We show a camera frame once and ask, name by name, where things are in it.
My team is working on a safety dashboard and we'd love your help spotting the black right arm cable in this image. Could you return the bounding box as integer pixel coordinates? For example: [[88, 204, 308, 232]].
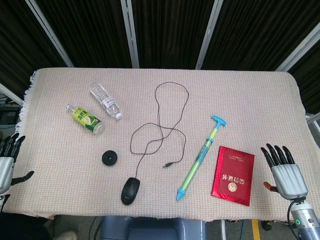
[[287, 197, 306, 240]]

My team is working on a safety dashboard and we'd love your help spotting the black round disc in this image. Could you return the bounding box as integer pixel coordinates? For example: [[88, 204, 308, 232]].
[[101, 149, 119, 166]]

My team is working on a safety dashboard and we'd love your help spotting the red certificate booklet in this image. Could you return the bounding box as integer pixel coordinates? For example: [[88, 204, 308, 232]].
[[210, 145, 256, 207]]

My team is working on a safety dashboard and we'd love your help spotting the aluminium partition post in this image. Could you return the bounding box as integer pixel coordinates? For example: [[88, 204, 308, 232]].
[[120, 0, 140, 69], [0, 82, 25, 106], [24, 0, 75, 68], [276, 27, 320, 72], [194, 0, 224, 70]]

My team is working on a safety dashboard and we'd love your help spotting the black mouse cable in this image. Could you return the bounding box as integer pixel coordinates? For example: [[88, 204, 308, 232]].
[[130, 81, 189, 179]]

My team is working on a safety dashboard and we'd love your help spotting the green blue toy water pump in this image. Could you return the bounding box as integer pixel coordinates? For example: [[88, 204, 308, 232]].
[[175, 115, 228, 201]]

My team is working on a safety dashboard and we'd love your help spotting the black computer mouse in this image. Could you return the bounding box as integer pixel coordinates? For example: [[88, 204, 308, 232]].
[[121, 176, 141, 206]]

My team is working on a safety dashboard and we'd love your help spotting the beige woven tablecloth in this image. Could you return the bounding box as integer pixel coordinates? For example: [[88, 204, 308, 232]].
[[15, 67, 306, 223]]

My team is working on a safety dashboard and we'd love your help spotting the green label drink bottle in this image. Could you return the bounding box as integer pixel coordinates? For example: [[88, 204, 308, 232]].
[[65, 103, 105, 135]]

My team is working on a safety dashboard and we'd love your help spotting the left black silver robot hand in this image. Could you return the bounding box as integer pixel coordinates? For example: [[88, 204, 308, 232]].
[[0, 133, 35, 195]]

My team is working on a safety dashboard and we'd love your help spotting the black curtain panel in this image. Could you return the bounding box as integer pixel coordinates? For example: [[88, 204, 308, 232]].
[[202, 0, 320, 71], [0, 0, 68, 93], [36, 0, 133, 68], [131, 0, 216, 69]]

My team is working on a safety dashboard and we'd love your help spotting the blue grey robot torso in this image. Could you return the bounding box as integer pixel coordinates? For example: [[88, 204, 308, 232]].
[[99, 216, 207, 240]]

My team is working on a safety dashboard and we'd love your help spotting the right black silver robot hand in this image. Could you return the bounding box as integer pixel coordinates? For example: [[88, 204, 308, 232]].
[[260, 143, 309, 200]]

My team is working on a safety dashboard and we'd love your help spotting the clear plastic water bottle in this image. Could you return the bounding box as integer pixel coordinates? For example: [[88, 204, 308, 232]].
[[89, 82, 124, 120]]

